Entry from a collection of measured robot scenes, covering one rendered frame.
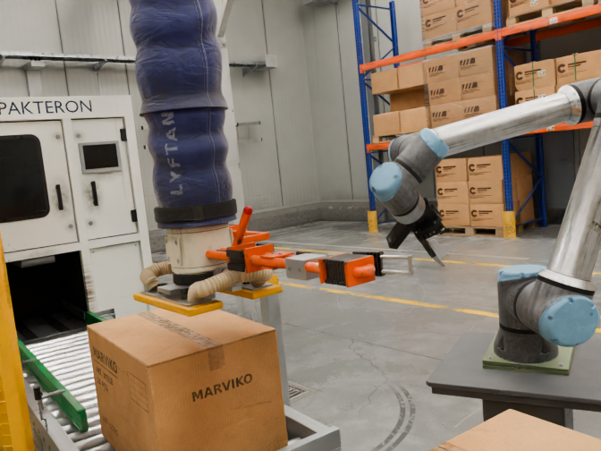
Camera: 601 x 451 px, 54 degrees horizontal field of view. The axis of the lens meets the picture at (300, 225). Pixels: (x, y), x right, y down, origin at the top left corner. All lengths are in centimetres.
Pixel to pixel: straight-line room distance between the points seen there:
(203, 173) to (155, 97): 22
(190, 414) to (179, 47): 97
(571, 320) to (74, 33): 1021
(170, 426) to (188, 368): 16
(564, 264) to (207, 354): 100
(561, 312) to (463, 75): 794
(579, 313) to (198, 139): 110
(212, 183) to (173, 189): 10
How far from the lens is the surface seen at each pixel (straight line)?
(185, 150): 154
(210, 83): 158
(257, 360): 176
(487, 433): 111
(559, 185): 1021
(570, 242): 172
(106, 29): 1141
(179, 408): 169
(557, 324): 170
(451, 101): 958
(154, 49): 158
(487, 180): 936
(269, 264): 133
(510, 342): 192
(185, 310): 148
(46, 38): 1098
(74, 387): 288
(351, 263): 111
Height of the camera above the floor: 144
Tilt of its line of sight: 6 degrees down
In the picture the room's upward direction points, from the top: 6 degrees counter-clockwise
